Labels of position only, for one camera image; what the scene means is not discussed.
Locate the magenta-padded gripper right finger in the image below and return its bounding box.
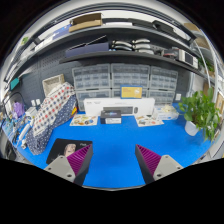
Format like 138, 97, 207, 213
134, 143, 185, 186

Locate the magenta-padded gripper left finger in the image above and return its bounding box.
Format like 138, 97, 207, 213
43, 143, 95, 187

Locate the pink transparent computer mouse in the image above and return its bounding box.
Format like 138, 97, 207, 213
63, 143, 78, 158

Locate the black mouse pad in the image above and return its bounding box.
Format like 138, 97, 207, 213
45, 138, 94, 165

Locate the colourful sticker sheet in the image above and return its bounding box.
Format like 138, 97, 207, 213
134, 114, 164, 128
69, 114, 99, 127

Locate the white blue glove box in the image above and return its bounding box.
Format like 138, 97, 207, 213
153, 104, 180, 121

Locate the small black box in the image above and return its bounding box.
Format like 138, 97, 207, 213
99, 109, 123, 125

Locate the white keyboard carton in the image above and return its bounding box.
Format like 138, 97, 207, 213
83, 97, 156, 117

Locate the checked and dotted cloth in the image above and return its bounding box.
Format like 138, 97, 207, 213
25, 82, 78, 156

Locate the green plant in white pot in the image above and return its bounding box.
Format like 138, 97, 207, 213
178, 89, 221, 143

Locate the yellow blue-edged box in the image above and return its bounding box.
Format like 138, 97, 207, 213
119, 85, 144, 100

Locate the white woven basket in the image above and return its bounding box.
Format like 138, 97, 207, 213
42, 73, 66, 98

